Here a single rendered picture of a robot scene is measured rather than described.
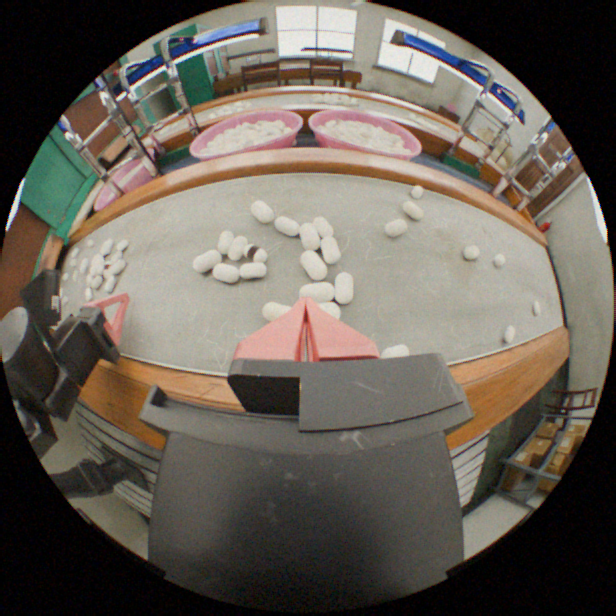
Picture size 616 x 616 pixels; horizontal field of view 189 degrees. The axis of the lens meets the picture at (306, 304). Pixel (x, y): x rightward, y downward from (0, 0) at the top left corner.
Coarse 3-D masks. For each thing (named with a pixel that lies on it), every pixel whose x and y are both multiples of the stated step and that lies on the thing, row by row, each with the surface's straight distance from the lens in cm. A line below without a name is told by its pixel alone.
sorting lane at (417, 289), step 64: (192, 192) 38; (256, 192) 31; (320, 192) 30; (384, 192) 33; (128, 256) 40; (192, 256) 28; (320, 256) 22; (384, 256) 25; (448, 256) 32; (512, 256) 54; (128, 320) 34; (192, 320) 24; (256, 320) 21; (384, 320) 22; (448, 320) 27; (512, 320) 43
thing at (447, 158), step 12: (468, 60) 86; (492, 72) 77; (480, 96) 75; (516, 96) 88; (516, 108) 86; (468, 120) 75; (468, 132) 77; (504, 132) 86; (456, 144) 77; (492, 144) 86; (444, 156) 77; (456, 168) 82; (468, 168) 85
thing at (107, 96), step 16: (96, 80) 48; (112, 96) 47; (112, 112) 46; (64, 128) 59; (96, 128) 52; (128, 128) 46; (80, 144) 57; (96, 160) 58; (128, 160) 50; (144, 160) 48; (160, 176) 50
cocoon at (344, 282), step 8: (344, 272) 20; (336, 280) 20; (344, 280) 19; (352, 280) 20; (336, 288) 20; (344, 288) 19; (352, 288) 20; (336, 296) 19; (344, 296) 19; (352, 296) 20
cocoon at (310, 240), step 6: (300, 228) 23; (306, 228) 22; (312, 228) 22; (300, 234) 22; (306, 234) 22; (312, 234) 22; (306, 240) 21; (312, 240) 21; (318, 240) 22; (306, 246) 21; (312, 246) 21; (318, 246) 22
